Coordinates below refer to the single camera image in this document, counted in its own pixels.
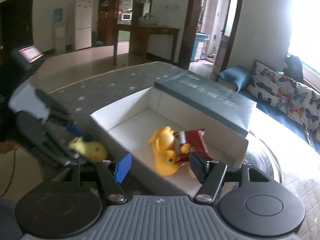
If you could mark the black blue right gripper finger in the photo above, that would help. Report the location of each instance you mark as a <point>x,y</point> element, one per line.
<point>77,132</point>

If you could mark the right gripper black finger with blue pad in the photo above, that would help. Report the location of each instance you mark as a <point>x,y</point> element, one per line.
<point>210,175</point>
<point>110,175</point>

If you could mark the yellow plush chick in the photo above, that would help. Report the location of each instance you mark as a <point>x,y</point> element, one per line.
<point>92,150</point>

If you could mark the red snack packet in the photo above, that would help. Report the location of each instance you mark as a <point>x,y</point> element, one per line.
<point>187,142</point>

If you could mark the orange rubber duck toy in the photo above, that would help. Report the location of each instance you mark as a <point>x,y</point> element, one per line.
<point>169,153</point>

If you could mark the person's left hand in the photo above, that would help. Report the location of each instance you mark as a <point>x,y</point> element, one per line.
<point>8,145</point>

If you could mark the black induction cooktop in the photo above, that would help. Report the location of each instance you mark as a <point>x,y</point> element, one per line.
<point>259,155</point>

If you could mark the white open cardboard box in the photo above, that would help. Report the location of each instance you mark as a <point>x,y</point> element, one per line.
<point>131,121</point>

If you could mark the grey box lid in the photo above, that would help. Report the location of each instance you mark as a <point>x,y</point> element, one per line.
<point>211,98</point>

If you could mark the blue sofa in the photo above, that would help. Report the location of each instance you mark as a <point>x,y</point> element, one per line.
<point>239,76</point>

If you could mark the butterfly pattern sofa cushion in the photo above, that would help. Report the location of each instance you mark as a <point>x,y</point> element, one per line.
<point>299,102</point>

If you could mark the dark wooden console table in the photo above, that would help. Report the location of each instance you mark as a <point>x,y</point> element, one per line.
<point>139,38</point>

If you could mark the white refrigerator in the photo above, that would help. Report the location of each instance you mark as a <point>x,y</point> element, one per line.
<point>83,24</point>

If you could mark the white microwave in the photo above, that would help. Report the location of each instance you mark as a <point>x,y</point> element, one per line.
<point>126,17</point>

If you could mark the blue cabinet in doorway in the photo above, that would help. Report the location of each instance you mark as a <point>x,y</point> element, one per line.
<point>199,46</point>

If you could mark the black bag on sofa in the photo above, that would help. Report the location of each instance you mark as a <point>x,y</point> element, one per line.
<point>294,68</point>

